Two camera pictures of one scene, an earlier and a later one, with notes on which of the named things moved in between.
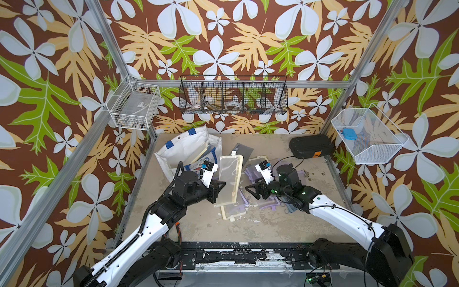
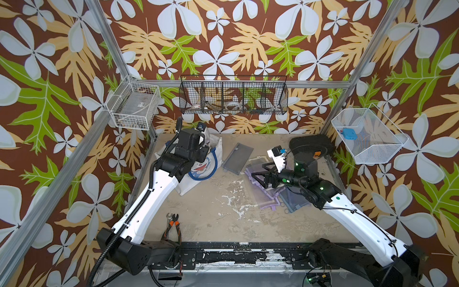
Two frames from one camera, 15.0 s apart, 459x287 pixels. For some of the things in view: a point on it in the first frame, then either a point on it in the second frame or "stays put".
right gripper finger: x=252 y=188 -> x=260 y=176
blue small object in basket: x=349 y=133 stays put
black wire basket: x=233 y=94 stays put
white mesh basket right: x=368 y=134 stays put
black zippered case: x=308 y=146 stays put
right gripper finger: x=253 y=189 -> x=261 y=179
